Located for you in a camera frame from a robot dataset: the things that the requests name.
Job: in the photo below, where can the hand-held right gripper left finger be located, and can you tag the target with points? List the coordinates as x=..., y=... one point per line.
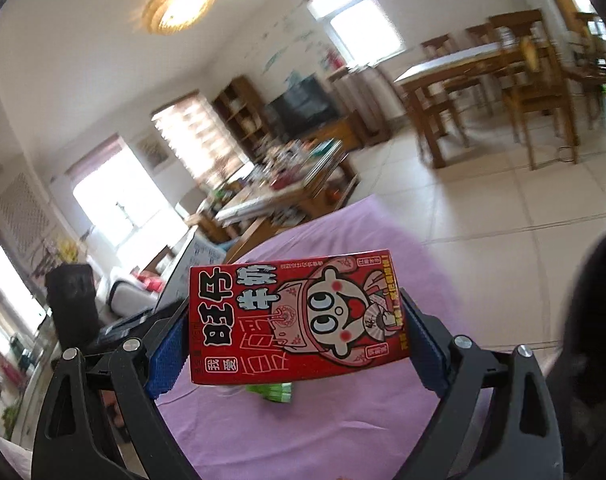
x=168, y=360

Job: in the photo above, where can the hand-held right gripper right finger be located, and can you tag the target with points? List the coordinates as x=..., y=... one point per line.
x=424, y=355

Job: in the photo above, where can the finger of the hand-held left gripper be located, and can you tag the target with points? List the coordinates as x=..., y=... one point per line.
x=113, y=328

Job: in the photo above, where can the red cartoon milk carton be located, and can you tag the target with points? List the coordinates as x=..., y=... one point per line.
x=263, y=310

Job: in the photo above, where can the green chewing gum pack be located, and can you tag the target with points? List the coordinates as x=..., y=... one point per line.
x=274, y=393

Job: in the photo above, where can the white sofa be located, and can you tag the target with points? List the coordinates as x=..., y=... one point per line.
x=128, y=290

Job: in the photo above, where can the white lattice panel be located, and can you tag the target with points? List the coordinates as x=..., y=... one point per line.
x=23, y=215

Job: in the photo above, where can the large living room window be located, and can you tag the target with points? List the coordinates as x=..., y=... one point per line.
x=118, y=200

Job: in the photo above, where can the purple tablecloth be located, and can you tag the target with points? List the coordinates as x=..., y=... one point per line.
x=308, y=435

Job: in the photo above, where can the small framed picture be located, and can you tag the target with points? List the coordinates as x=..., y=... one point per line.
x=153, y=152

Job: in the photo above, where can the wooden coffee table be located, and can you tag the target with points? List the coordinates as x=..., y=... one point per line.
x=283, y=195

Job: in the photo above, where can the striped window blind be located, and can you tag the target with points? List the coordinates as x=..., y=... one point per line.
x=198, y=140

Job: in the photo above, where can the wooden bookshelf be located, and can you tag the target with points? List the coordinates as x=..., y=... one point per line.
x=240, y=115

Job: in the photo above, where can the black flat television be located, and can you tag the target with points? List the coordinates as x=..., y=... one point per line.
x=303, y=105

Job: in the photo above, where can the wooden dining chair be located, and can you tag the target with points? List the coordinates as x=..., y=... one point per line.
x=595, y=35
x=440, y=47
x=478, y=32
x=538, y=90

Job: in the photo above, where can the wooden dining table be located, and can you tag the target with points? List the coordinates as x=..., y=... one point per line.
x=458, y=67

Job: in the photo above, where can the round ceiling lamp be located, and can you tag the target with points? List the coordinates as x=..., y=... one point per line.
x=180, y=4

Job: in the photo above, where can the bright wall window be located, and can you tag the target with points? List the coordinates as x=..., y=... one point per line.
x=363, y=20

